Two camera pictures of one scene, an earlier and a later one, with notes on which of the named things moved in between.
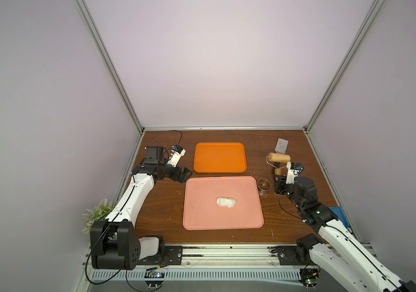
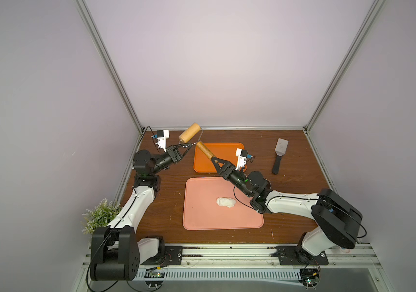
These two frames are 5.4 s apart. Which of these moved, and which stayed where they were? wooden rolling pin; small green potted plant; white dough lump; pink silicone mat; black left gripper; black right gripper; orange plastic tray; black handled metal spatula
Moved: wooden rolling pin; black left gripper; black right gripper
Stayed: black handled metal spatula; small green potted plant; orange plastic tray; pink silicone mat; white dough lump
